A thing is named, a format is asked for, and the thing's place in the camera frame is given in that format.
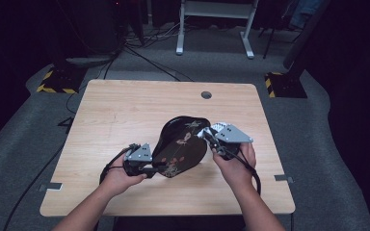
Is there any black tripod stand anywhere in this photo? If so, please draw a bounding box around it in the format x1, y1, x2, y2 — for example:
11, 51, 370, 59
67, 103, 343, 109
258, 25, 303, 61

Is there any black yellow-striped stand base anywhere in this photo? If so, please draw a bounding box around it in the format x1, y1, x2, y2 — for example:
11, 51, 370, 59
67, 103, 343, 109
264, 71, 308, 99
36, 64, 88, 95

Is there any blue cloth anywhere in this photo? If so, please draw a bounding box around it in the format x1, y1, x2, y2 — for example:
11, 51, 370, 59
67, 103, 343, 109
290, 0, 326, 30

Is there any dark slanted stand pole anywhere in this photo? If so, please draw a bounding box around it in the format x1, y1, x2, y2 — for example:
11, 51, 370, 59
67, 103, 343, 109
282, 0, 333, 78

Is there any white metal desk frame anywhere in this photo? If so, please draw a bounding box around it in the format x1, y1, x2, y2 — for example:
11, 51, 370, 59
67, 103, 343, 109
175, 0, 259, 60

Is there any right hand-held gripper cable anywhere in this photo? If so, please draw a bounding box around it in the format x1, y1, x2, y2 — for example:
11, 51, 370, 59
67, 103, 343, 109
227, 148, 262, 196

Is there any left hand-held gripper cable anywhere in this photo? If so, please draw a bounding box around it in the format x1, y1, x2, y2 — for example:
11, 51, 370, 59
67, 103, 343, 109
2, 142, 141, 231

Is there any person's right hand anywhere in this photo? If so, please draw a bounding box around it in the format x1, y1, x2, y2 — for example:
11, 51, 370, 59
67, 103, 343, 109
212, 142, 257, 193

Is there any hand-held gripper cable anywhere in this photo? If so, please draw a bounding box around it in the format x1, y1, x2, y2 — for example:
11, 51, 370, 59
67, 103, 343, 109
227, 148, 262, 196
2, 142, 141, 231

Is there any person's left hand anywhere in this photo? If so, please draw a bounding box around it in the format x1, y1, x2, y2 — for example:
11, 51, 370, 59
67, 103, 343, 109
99, 155, 148, 197

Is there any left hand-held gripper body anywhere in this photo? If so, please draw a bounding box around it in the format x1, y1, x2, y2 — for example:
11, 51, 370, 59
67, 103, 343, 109
123, 142, 157, 178

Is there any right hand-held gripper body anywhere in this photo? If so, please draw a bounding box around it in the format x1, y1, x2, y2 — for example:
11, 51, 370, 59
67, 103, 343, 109
214, 124, 254, 161

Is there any thick black floor cable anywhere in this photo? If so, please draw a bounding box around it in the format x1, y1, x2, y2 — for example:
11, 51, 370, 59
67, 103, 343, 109
123, 46, 195, 83

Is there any black equipment cabinet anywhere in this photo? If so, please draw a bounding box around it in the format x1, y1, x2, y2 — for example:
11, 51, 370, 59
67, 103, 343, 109
62, 0, 124, 61

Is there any grey metal table bracket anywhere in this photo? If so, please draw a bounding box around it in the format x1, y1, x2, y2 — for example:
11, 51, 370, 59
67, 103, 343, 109
38, 181, 64, 193
274, 174, 294, 185

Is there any bundle of floor cables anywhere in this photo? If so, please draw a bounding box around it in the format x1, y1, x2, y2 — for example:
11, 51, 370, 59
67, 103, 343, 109
124, 18, 182, 47

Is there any black floral lacquer tray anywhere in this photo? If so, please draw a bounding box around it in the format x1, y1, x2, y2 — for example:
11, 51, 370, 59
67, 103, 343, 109
151, 115, 212, 178

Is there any person's dark lap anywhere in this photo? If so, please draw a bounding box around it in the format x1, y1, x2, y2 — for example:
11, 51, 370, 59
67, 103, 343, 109
114, 216, 245, 231

